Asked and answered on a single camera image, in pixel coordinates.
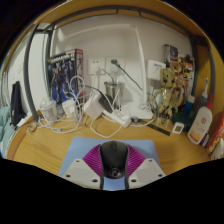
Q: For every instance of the dark bottle with white nozzle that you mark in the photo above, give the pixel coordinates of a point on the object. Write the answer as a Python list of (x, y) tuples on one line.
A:
[(202, 98)]

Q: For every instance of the black power adapter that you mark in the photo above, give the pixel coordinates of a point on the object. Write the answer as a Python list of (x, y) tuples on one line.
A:
[(106, 103)]

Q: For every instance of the teal blanket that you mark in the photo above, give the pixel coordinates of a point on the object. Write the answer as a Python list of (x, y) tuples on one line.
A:
[(4, 123)]

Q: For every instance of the white power strip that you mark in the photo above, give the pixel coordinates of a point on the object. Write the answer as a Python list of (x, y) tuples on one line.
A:
[(118, 117)]

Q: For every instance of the black computer mouse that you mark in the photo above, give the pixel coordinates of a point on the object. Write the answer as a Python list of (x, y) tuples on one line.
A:
[(114, 156)]

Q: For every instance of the dark robot model kit box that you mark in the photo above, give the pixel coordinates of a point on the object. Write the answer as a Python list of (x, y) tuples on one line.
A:
[(65, 75)]

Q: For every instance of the black backpack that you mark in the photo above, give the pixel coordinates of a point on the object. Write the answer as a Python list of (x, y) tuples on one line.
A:
[(16, 103)]

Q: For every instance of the white wall box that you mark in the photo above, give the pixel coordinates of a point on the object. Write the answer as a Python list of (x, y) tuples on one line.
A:
[(156, 70)]

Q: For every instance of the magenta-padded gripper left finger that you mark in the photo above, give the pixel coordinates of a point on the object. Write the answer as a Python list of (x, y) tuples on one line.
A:
[(77, 171)]

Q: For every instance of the white wall socket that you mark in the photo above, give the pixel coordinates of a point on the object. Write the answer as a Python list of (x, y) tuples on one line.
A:
[(120, 65), (96, 66)]

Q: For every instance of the white charger block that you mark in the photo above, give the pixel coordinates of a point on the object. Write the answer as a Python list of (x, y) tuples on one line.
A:
[(92, 106), (69, 108)]

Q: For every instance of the light blue mouse pad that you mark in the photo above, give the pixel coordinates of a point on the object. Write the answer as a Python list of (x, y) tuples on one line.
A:
[(83, 145)]

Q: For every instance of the brown tree figure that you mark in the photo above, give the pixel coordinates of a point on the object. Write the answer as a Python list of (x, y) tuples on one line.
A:
[(167, 93)]

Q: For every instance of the white bottle with red cap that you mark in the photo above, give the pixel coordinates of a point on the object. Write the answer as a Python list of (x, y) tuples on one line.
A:
[(200, 126)]

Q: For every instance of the metal cup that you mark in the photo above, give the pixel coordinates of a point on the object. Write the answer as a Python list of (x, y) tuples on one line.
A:
[(114, 93)]

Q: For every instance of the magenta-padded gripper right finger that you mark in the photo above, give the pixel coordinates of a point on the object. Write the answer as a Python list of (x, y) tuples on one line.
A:
[(148, 170)]

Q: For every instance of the small white desk thermometer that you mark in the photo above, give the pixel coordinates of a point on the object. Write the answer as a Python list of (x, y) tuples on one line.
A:
[(178, 128)]

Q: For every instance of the colourful printed box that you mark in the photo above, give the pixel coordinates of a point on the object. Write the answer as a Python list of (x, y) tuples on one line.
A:
[(171, 52)]

